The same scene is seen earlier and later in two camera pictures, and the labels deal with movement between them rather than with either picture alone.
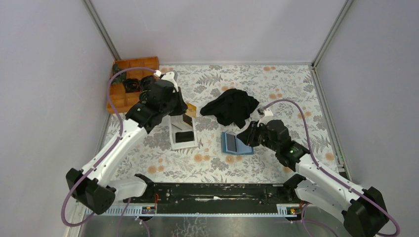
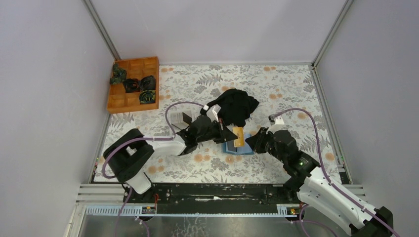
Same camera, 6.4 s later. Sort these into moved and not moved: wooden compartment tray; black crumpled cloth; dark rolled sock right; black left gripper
Moved: black left gripper
Not moved: black crumpled cloth; dark rolled sock right; wooden compartment tray
